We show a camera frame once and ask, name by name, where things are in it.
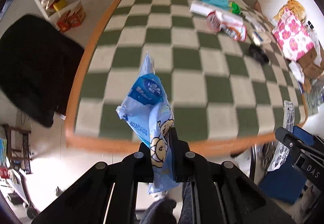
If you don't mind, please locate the light blue tissue wrapper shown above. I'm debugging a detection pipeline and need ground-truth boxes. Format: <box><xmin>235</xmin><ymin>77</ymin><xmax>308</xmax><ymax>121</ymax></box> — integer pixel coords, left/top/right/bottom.
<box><xmin>116</xmin><ymin>54</ymin><xmax>178</xmax><ymax>194</ymax></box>

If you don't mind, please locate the green checkered table mat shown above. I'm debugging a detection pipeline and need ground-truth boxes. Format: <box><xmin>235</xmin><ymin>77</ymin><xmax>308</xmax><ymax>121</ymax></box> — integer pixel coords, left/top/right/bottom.
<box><xmin>75</xmin><ymin>0</ymin><xmax>305</xmax><ymax>141</ymax></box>

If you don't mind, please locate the black crumpled item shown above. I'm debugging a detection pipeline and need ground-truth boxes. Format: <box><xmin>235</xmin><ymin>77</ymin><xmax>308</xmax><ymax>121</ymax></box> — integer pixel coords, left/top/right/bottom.
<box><xmin>249</xmin><ymin>44</ymin><xmax>270</xmax><ymax>65</ymax></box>

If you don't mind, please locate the pink flower tissue pack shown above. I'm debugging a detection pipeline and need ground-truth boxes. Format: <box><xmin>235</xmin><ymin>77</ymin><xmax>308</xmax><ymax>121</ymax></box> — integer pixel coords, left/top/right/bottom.
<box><xmin>272</xmin><ymin>9</ymin><xmax>314</xmax><ymax>62</ymax></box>

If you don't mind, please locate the white red plastic bag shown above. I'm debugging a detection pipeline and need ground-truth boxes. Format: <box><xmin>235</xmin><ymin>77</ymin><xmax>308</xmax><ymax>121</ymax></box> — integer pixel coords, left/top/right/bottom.
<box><xmin>207</xmin><ymin>10</ymin><xmax>247</xmax><ymax>42</ymax></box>

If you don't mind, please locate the cyan plastic bag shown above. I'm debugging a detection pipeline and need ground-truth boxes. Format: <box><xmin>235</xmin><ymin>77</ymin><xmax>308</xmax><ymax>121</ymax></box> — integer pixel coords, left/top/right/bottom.
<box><xmin>201</xmin><ymin>0</ymin><xmax>231</xmax><ymax>11</ymax></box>

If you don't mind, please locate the red cardboard box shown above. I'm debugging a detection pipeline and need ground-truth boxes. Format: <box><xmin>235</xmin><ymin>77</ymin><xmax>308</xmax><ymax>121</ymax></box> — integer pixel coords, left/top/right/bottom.
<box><xmin>56</xmin><ymin>1</ymin><xmax>86</xmax><ymax>33</ymax></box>

